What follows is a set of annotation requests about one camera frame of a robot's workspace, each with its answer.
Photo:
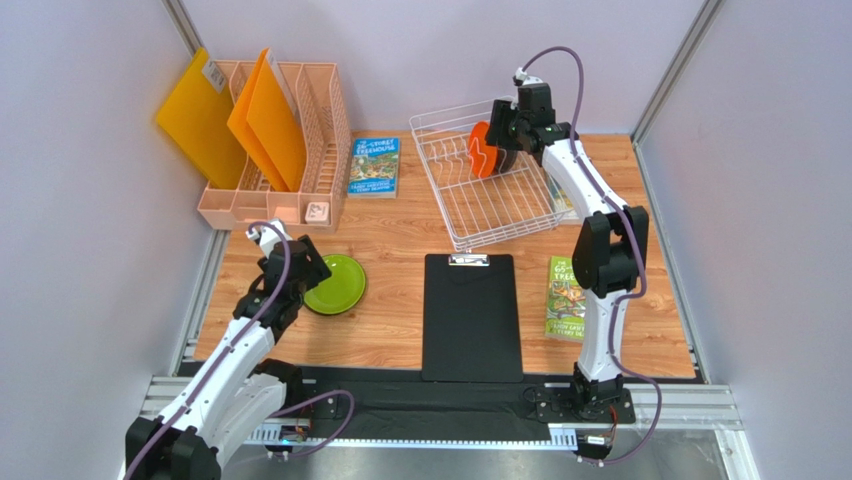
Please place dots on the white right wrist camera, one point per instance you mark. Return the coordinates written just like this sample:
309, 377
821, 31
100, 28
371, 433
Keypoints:
522, 79

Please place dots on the aluminium frame rail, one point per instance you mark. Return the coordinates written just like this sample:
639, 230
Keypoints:
673, 406

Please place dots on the green treehouse book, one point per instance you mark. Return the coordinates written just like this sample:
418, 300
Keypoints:
565, 302

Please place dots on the white wire dish rack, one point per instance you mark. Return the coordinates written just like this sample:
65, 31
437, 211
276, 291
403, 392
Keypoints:
478, 212

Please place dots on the orange plate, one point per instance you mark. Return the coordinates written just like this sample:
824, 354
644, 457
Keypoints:
483, 157

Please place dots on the yellow treehouse book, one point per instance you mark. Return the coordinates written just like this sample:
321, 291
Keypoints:
560, 203

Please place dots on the black clipboard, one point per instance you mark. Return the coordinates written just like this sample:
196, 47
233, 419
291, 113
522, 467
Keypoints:
471, 331

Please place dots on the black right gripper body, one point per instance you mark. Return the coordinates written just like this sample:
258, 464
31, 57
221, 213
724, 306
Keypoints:
501, 131

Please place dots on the green plate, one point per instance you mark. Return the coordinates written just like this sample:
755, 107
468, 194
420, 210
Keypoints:
342, 291

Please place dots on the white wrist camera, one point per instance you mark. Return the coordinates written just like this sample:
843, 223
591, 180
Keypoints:
522, 79
268, 234

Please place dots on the yellow plastic folder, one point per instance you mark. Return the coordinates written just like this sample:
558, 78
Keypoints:
195, 116

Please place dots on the blue treehouse book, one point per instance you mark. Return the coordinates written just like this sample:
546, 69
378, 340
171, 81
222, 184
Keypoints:
374, 168

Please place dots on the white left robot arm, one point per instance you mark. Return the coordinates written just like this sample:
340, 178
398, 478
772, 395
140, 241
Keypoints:
237, 388

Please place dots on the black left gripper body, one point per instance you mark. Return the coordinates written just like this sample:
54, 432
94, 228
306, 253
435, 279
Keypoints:
317, 270

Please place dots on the small pink eraser box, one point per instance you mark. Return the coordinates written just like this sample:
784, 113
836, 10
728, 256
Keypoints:
318, 213

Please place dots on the dark grey plate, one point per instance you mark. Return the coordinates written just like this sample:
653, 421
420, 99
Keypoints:
507, 159

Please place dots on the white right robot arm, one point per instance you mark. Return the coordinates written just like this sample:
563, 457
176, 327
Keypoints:
609, 257

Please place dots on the pink desk file organizer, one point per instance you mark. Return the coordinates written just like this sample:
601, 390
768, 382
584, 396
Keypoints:
319, 102

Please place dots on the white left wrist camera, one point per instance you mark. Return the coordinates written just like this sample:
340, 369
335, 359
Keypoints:
268, 234

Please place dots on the black base mat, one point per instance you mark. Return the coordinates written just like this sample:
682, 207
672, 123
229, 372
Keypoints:
398, 405

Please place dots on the orange plastic folder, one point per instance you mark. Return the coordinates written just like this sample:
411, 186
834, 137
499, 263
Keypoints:
264, 124

